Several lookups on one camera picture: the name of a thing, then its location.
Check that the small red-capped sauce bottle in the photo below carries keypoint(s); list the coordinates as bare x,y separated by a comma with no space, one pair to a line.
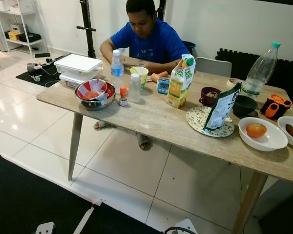
123,96

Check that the white power strip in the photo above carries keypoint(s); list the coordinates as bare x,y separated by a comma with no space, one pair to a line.
33,67

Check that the small black floor mat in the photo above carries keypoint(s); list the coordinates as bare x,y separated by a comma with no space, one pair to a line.
51,78

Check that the white shelf rack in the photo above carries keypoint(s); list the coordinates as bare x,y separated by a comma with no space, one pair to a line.
29,45

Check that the yellow box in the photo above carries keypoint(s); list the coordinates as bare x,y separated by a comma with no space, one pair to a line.
14,36

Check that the small white lidded container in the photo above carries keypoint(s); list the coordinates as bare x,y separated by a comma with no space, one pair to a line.
68,81

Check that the black bag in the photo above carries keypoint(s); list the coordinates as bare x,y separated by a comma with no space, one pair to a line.
30,37

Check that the large black floor mat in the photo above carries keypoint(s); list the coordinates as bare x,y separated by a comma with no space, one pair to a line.
29,200

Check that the large white lidded container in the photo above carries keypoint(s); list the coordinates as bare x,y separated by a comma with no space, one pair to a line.
78,64

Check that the red and white packet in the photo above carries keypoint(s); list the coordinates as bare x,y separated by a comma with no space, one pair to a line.
92,88

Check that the steel mixing bowl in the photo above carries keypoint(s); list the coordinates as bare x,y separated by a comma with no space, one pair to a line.
95,104

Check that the black stand pole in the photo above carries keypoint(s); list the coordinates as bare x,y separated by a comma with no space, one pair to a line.
87,29

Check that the small blue-label water bottle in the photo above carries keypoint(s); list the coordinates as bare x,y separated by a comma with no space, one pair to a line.
117,67

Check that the small clear white-capped bottle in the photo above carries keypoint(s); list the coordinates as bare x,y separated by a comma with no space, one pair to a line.
135,89

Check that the yellow-green cup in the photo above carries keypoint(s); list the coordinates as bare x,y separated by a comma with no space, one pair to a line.
141,74

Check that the light wooden dining table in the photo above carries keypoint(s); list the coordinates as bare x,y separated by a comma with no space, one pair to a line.
156,122

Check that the small blue digital timer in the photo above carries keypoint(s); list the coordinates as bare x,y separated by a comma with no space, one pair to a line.
163,86

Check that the person in blue shirt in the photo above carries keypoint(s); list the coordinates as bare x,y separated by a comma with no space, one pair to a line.
154,43

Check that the orange juice carton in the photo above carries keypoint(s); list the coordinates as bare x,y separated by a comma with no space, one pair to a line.
180,83

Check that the yellow patterned plate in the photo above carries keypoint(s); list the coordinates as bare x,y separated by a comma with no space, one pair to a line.
196,119

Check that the dark blue bin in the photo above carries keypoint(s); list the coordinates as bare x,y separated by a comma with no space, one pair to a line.
190,48

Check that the maroon bowl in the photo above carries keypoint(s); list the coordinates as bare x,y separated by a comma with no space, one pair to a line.
207,97

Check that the grey chair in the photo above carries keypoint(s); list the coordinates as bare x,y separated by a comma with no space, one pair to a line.
214,67

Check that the green and white snack bag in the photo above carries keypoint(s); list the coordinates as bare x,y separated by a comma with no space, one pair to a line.
222,109

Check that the tape roll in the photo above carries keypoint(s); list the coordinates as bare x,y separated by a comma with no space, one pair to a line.
232,83

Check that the black bowl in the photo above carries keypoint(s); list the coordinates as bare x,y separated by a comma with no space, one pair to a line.
245,106

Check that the orange fruit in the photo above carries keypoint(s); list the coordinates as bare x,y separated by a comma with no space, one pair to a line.
256,130

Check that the large clear plastic bottle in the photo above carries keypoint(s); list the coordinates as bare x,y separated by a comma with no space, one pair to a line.
261,73

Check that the white bowl holding orange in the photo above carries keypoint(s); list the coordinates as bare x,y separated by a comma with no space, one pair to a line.
273,139

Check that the orange and black tool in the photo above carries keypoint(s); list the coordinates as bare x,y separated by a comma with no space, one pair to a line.
276,107

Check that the white bowl holding brown food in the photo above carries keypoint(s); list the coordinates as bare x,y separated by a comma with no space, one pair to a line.
283,124

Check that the black foam mat stack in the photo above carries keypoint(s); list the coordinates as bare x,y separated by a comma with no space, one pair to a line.
288,78

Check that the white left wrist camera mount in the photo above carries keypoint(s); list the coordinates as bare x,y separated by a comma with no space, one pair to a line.
45,228

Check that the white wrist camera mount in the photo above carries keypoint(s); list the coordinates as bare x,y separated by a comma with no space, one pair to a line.
186,226
45,228

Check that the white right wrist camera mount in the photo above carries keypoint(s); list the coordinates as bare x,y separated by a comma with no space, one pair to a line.
186,226

